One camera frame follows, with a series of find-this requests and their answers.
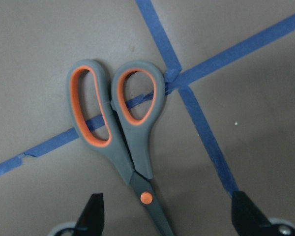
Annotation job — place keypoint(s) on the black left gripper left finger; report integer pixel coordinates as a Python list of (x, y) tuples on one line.
[(91, 221)]

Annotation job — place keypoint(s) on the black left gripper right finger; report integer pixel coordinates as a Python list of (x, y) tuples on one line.
[(248, 220)]

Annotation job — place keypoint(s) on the grey orange scissors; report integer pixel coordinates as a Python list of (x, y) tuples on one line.
[(127, 145)]

